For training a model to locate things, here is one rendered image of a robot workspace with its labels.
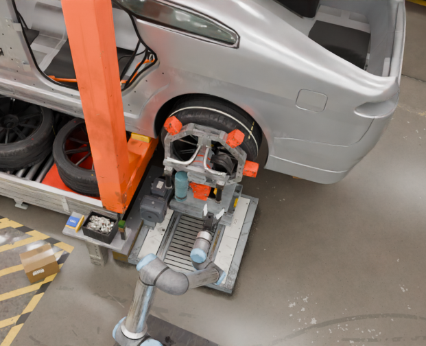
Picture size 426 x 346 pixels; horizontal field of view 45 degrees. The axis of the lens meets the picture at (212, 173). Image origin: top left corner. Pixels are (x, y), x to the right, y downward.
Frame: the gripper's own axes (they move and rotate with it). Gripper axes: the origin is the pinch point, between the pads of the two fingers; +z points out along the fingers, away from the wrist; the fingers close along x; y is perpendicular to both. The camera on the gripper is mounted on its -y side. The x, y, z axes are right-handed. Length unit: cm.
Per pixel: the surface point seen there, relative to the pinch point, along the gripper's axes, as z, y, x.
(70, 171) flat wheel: 16, 33, -111
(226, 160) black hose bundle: 20.9, -20.6, -0.5
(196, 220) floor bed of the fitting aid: 31, 77, -19
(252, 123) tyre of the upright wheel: 54, -24, 8
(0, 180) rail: 1, 50, -163
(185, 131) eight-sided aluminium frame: 30, -27, -30
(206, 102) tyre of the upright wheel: 51, -34, -23
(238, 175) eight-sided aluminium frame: 30.6, 3.5, 7.4
